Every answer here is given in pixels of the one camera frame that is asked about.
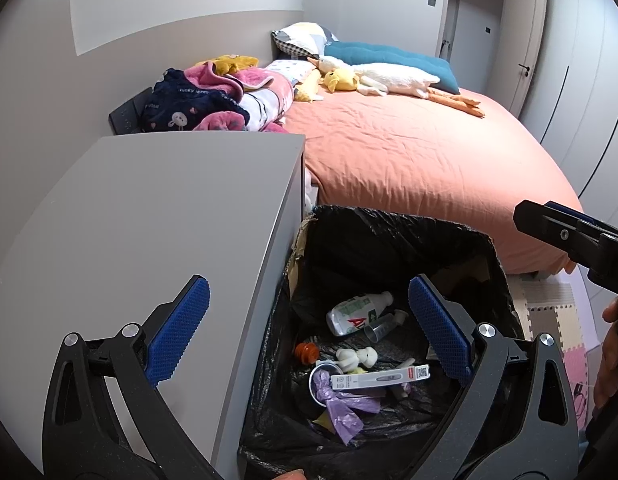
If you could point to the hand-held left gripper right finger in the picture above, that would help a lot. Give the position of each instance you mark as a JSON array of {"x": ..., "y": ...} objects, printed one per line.
[{"x": 439, "y": 332}]

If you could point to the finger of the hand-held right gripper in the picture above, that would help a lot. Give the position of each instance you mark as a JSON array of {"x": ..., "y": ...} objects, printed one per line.
[
  {"x": 611, "y": 229},
  {"x": 544, "y": 222}
]

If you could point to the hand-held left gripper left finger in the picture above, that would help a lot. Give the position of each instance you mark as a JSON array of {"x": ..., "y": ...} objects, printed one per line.
[{"x": 181, "y": 330}]

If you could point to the clear plastic cup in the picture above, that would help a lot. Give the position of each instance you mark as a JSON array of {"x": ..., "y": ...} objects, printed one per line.
[{"x": 376, "y": 331}]

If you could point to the white cardboard box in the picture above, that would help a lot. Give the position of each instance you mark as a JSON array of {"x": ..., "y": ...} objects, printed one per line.
[{"x": 379, "y": 379}]

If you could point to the white plastic milk bottle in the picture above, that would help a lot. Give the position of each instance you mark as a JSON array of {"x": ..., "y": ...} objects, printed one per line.
[{"x": 359, "y": 312}]

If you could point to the bin with black bag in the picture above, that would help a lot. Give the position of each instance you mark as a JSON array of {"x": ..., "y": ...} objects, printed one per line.
[{"x": 389, "y": 255}]

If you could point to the purple plastic bag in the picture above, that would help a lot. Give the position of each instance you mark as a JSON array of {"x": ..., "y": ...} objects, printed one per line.
[{"x": 339, "y": 402}]

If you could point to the orange plastic cap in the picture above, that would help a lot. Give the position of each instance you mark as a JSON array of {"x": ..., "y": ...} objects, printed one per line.
[{"x": 307, "y": 352}]

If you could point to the yellow sachet packet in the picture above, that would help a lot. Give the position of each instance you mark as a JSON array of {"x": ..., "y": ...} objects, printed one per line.
[{"x": 323, "y": 419}]

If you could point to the person's right hand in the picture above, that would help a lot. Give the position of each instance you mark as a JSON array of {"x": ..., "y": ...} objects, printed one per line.
[{"x": 611, "y": 360}]

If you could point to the person's left hand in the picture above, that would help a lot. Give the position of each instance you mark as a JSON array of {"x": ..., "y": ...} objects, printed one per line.
[{"x": 289, "y": 475}]

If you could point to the foam puzzle floor mat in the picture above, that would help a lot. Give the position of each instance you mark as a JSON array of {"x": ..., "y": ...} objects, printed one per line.
[{"x": 549, "y": 320}]

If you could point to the white wardrobe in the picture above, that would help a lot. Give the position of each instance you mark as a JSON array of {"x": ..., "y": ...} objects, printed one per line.
[{"x": 584, "y": 85}]

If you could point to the bed with orange sheet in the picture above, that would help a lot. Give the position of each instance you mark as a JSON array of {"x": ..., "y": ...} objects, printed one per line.
[{"x": 414, "y": 160}]

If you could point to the white open door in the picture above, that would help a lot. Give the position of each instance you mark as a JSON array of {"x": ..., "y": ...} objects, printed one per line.
[{"x": 531, "y": 20}]

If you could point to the white goose plush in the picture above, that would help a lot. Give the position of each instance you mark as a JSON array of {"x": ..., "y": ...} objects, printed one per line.
[{"x": 394, "y": 77}]

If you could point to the navy printed blanket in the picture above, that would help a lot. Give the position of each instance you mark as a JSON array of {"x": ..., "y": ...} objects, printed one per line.
[{"x": 179, "y": 105}]

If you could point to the teal long pillow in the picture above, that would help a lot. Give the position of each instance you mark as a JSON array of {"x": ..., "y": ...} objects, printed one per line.
[{"x": 389, "y": 55}]

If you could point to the white pink striped blanket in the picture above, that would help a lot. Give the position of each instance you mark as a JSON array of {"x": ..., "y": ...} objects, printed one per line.
[{"x": 266, "y": 102}]

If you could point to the yellow duck plush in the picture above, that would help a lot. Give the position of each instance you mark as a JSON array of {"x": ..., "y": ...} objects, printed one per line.
[{"x": 341, "y": 80}]

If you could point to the pink fleece blanket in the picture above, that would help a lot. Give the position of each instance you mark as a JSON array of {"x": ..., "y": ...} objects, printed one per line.
[{"x": 209, "y": 77}]

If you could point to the mustard yellow cloth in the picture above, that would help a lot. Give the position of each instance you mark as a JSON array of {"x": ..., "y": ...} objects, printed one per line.
[{"x": 234, "y": 62}]

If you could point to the white dotted pillow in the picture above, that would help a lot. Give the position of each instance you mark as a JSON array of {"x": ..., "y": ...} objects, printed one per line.
[{"x": 284, "y": 67}]

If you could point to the checked patchwork pillow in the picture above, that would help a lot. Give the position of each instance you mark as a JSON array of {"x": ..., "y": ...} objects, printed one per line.
[{"x": 301, "y": 37}]

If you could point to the black wall socket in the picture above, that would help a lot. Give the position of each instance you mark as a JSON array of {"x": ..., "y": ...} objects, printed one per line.
[
  {"x": 141, "y": 97},
  {"x": 124, "y": 120}
]

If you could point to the grey door frame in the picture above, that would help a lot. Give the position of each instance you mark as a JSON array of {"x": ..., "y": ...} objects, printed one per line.
[{"x": 446, "y": 10}]

